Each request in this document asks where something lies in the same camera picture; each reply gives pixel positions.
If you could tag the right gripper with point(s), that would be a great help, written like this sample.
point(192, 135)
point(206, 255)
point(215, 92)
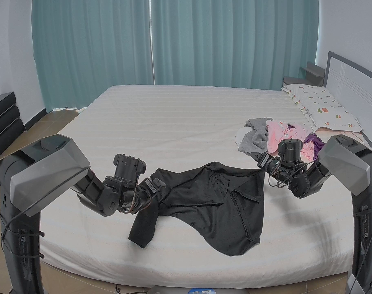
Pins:
point(267, 162)

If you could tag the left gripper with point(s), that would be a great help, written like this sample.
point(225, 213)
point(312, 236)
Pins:
point(154, 189)

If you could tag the black T-shirt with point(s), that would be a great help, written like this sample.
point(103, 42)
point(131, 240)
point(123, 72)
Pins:
point(210, 213)

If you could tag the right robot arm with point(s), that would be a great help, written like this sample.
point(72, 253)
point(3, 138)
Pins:
point(342, 161)

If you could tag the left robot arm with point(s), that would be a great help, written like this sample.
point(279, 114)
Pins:
point(45, 170)

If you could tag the grey garment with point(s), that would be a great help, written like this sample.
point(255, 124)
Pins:
point(256, 139)

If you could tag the pink garment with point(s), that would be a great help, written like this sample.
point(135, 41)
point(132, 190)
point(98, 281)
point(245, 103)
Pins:
point(278, 133)

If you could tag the white garment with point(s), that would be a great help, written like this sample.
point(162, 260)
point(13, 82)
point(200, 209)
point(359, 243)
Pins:
point(241, 135)

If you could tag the purple garment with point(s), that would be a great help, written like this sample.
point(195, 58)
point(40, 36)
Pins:
point(314, 141)

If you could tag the bed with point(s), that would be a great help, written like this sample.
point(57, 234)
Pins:
point(173, 127)

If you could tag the white printed pillow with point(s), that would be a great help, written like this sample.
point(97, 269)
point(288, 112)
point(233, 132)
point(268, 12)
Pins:
point(323, 106)

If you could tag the grey bedside table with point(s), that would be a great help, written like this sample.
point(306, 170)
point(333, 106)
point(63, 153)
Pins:
point(311, 72)

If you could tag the blue-green curtain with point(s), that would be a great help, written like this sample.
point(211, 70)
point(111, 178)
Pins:
point(91, 41)
point(235, 35)

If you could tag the black chest of drawers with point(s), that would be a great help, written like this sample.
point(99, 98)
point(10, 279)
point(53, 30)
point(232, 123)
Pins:
point(3, 118)

